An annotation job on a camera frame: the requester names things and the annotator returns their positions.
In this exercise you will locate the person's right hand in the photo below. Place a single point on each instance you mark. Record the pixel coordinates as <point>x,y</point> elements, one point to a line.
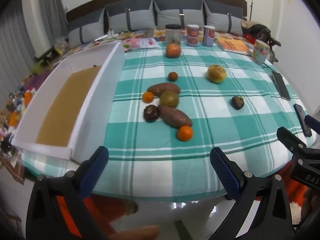
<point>313,206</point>

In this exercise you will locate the orange book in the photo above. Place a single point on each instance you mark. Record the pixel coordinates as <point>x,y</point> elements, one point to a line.
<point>232,45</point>

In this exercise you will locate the black smartphone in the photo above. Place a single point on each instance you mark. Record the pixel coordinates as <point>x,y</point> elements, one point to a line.
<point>281,85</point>
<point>302,118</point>

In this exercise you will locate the silver metal tube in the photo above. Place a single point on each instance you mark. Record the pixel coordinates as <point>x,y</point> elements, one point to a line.
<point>101,38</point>

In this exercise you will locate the clear plastic bag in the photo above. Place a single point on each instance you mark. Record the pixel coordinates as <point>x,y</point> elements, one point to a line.
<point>61,47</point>

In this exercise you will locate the printed can with white lid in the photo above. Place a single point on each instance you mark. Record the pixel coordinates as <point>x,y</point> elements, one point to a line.
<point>208,36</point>
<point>193,35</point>

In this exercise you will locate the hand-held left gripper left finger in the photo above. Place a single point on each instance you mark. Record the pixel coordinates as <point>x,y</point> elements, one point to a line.
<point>96,170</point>

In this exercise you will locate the printed paper cup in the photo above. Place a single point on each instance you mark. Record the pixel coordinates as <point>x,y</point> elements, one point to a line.
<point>260,51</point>

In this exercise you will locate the pink printed packet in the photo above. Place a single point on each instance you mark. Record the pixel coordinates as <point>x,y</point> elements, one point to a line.
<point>140,43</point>

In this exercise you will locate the small dark orange mandarin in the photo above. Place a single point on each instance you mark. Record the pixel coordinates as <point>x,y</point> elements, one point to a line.
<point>172,76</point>

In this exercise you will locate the green brown citrus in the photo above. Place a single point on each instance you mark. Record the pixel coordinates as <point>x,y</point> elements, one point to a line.
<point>169,99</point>

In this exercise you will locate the orange toy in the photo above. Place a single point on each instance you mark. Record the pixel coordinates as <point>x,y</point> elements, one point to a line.
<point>28,97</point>
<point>13,118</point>

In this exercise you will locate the bright orange mandarin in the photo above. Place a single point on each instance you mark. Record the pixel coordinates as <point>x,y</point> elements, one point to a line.
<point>148,97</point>
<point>185,133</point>

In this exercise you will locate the grey curtain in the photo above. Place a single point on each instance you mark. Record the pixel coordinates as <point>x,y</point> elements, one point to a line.
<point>15,50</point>

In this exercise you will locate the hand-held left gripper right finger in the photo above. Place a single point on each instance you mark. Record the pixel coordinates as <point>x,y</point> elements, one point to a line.
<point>225,170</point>

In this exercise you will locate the large orange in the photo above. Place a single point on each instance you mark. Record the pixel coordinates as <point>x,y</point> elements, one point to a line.
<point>173,50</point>

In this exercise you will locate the purple striped cloth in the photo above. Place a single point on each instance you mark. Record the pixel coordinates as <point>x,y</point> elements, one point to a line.
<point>37,79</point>

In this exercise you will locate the dark mangosteen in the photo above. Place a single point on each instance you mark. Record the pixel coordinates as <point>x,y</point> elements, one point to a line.
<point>151,113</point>
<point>237,102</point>

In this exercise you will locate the clear jar with black lid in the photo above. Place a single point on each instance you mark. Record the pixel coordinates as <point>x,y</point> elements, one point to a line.
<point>173,32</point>

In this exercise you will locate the white box with brown bottom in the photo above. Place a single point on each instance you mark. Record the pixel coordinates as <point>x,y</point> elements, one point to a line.
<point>105,80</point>

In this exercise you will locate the yellow apple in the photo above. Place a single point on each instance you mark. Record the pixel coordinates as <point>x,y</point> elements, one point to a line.
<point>216,73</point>

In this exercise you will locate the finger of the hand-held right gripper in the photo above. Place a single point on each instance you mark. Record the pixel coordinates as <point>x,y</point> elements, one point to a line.
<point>290,140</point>
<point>312,123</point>

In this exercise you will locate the cream fluffy rug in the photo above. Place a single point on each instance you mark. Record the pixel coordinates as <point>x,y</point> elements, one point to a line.
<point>298,212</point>

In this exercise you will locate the sweet potato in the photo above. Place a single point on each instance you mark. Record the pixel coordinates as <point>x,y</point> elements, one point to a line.
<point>163,89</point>
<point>175,115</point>

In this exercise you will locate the black bag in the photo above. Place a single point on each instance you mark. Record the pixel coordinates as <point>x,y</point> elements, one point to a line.
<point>261,30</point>

